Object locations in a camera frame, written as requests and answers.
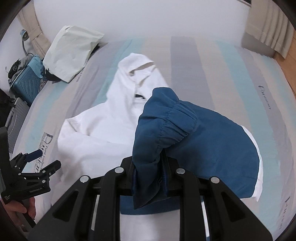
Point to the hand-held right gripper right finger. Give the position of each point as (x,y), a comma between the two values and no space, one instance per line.
(170,167)

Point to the grey suitcase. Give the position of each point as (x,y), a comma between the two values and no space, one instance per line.
(13,120)

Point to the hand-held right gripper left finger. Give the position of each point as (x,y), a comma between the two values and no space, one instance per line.
(126,167)

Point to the blue garment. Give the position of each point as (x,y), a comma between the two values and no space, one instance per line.
(208,157)

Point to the blue ribbed suitcase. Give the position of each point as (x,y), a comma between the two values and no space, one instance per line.
(24,81)

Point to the person's left hand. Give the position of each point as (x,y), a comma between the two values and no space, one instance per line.
(19,209)

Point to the desk lamp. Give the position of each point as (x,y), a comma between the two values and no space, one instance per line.
(23,37)

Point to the beige curtain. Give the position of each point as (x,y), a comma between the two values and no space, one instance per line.
(31,25)
(268,25)

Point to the pile of clothes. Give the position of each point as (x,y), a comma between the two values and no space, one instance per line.
(16,67)

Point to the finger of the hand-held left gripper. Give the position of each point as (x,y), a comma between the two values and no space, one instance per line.
(31,157)
(49,168)

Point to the white hoodie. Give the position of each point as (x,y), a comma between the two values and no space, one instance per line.
(99,129)

